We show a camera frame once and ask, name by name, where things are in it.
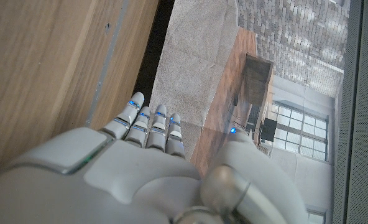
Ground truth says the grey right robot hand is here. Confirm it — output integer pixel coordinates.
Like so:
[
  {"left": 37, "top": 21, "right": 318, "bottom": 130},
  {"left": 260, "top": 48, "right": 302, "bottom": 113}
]
[{"left": 0, "top": 91, "right": 309, "bottom": 224}]

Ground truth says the printed room backdrop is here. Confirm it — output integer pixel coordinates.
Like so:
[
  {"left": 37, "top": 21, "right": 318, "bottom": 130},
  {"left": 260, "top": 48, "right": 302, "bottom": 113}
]
[{"left": 148, "top": 0, "right": 351, "bottom": 224}]

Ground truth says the black backdrop stand pole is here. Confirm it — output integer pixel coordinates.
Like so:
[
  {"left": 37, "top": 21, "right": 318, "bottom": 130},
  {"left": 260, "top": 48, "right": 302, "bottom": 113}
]
[{"left": 333, "top": 0, "right": 364, "bottom": 224}]

